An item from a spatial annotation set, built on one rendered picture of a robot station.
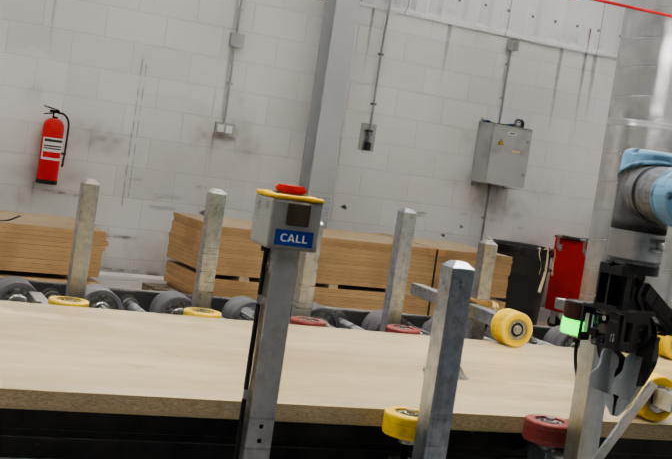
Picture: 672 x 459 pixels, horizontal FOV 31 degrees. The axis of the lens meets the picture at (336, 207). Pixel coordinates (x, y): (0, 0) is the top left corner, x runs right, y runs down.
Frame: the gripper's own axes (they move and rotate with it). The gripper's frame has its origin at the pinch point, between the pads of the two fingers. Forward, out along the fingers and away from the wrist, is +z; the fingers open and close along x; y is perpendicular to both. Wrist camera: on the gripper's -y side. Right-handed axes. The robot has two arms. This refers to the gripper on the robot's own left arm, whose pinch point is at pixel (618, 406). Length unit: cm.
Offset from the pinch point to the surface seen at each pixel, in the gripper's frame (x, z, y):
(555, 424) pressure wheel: -19.0, 8.5, -13.0
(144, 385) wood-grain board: -53, 9, 42
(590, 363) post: -8.1, -4.0, -3.7
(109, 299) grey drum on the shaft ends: -158, 16, -18
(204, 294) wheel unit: -119, 7, -17
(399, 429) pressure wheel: -28.3, 10.5, 12.5
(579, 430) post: -8.2, 5.9, -3.8
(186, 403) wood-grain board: -45, 10, 39
